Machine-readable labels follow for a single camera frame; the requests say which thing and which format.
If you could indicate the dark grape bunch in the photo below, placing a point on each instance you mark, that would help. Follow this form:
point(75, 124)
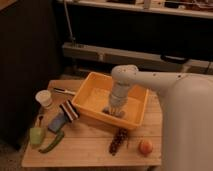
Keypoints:
point(120, 136)

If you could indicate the white plastic cup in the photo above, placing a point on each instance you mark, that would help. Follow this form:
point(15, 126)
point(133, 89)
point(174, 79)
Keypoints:
point(44, 97)

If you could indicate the small dark spoon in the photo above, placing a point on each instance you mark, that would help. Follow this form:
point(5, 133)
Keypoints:
point(40, 120)

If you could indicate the grey metal shelf rail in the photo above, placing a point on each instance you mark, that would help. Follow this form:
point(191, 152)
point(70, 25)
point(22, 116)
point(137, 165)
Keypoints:
point(144, 60)

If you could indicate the orange fruit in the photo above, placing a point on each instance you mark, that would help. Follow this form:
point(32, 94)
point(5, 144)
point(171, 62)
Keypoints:
point(145, 147)

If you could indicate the light green cup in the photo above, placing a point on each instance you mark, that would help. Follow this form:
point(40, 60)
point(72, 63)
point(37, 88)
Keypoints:
point(37, 135)

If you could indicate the green chili pepper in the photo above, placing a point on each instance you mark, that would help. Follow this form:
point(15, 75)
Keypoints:
point(54, 143)

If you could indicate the blue grey sponge block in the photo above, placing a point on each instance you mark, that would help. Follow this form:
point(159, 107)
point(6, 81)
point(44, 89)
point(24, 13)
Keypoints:
point(57, 123)

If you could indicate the black handled knife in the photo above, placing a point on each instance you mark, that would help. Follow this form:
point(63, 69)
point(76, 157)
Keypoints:
point(64, 91)

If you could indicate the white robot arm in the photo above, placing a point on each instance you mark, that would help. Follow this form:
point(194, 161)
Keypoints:
point(186, 101)

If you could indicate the wooden table board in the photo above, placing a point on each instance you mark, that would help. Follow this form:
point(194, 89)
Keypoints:
point(86, 142)

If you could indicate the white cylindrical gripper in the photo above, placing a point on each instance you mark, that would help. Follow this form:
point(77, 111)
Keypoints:
point(118, 95)

